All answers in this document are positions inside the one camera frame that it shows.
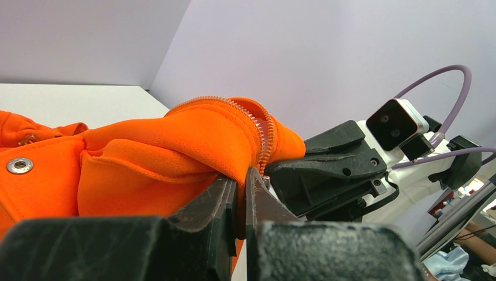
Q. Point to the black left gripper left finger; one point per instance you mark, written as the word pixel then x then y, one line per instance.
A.
pixel 195 243

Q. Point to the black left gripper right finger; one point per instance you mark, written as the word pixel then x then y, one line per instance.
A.
pixel 282 247

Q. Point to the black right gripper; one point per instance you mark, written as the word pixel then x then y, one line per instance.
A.
pixel 347 176

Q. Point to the orange zip-up jacket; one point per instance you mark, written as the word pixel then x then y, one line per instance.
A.
pixel 139 166

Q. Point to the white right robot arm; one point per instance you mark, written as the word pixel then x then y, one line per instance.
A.
pixel 463 160

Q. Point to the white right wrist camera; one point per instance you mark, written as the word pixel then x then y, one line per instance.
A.
pixel 396 123

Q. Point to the aluminium table frame rail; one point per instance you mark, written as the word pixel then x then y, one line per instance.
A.
pixel 451 223

